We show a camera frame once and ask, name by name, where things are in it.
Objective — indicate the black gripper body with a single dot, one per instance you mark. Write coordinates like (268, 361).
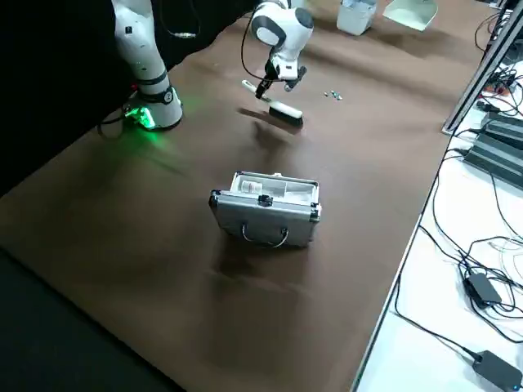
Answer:
(273, 71)

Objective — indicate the white brush black bristles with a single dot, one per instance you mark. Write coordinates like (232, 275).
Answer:
(286, 109)

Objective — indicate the pale green plastic dustpan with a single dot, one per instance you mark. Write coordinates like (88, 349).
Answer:
(408, 14)

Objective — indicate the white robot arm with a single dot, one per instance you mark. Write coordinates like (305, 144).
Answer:
(149, 61)

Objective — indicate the white trash can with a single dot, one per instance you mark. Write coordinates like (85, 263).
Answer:
(353, 20)

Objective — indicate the silver aluminium case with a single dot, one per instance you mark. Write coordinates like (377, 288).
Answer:
(265, 224)

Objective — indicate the usb hub with plugs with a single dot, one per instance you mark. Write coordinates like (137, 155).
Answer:
(500, 83)

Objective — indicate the black power supply box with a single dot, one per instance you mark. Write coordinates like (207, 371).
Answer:
(494, 159)
(506, 128)

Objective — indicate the black power adapter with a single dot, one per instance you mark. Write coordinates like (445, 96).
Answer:
(484, 288)
(496, 369)

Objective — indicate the silver aluminium frame post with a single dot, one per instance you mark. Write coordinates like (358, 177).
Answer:
(482, 65)

